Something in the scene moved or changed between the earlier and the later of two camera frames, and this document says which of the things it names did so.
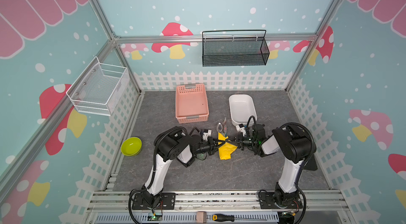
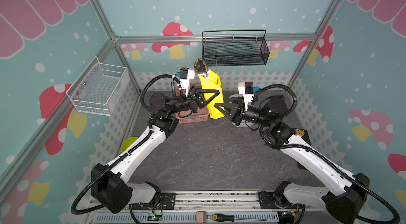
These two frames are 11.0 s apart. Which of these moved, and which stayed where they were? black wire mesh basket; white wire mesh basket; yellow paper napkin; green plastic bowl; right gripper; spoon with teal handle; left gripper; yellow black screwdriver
Moved: spoon with teal handle; yellow paper napkin; right gripper; left gripper
Stayed: white wire mesh basket; yellow black screwdriver; green plastic bowl; black wire mesh basket
